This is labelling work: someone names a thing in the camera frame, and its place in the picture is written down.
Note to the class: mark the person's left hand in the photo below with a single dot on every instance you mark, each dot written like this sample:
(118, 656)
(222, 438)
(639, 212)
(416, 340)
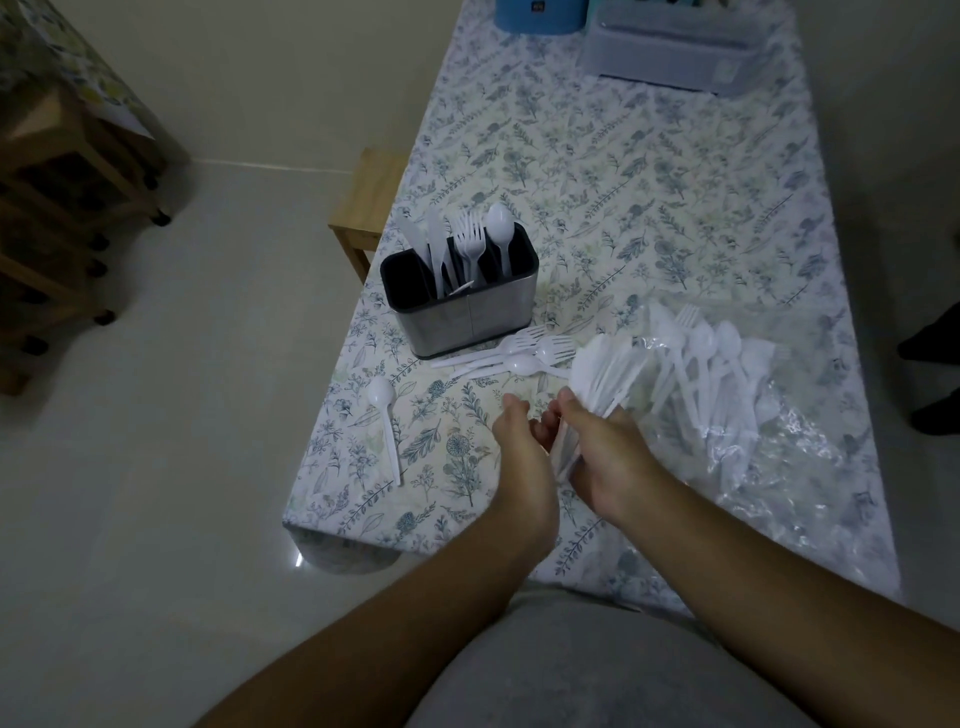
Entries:
(525, 472)

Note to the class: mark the person's right hand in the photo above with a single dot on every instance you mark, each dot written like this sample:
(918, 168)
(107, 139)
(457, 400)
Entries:
(611, 465)

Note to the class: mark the person's left fingers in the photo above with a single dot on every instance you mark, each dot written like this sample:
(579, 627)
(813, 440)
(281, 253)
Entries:
(513, 409)

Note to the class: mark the person's right fingers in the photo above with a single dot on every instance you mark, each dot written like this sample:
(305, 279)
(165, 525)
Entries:
(574, 411)

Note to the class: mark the bundle of white plastic cutlery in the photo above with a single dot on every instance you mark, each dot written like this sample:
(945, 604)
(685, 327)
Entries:
(600, 371)

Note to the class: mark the person's right forearm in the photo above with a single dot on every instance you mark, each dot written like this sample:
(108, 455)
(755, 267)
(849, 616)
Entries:
(780, 600)

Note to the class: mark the person's left forearm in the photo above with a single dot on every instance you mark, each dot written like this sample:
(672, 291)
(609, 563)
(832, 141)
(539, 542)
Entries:
(420, 622)

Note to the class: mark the white plastic spoon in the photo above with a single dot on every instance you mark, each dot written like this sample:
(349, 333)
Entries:
(500, 225)
(521, 366)
(382, 394)

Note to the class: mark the white plastic fork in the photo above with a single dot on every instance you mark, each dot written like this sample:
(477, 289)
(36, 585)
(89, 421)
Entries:
(477, 240)
(551, 349)
(463, 240)
(517, 343)

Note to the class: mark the steel cutlery caddy black insert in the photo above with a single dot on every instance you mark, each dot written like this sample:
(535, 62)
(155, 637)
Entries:
(480, 315)

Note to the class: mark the pile of white plastic cutlery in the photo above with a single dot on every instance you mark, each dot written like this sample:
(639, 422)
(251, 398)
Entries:
(712, 375)

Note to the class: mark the white plastic knife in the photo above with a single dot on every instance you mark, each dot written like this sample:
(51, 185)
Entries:
(437, 251)
(414, 244)

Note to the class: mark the floral tablecloth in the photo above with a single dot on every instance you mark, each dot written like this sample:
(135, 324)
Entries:
(637, 195)

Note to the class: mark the clear plastic bag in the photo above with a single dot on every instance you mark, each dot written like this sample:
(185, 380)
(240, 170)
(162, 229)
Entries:
(795, 457)

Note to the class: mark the wooden stool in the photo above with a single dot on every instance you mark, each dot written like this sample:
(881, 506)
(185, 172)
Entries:
(371, 202)

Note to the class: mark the person's grey clothing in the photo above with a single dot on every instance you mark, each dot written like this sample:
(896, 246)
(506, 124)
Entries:
(600, 667)

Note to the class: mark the translucent plastic storage box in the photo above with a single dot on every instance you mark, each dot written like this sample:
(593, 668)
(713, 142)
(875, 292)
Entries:
(675, 52)

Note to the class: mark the blue container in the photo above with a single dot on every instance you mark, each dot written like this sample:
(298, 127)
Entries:
(540, 13)

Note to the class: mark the wooden rolling cart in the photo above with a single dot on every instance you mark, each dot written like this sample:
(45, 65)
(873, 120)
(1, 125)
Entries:
(52, 217)

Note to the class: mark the floral cloth with yellow print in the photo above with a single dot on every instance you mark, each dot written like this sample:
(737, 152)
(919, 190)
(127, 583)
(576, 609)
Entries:
(67, 52)

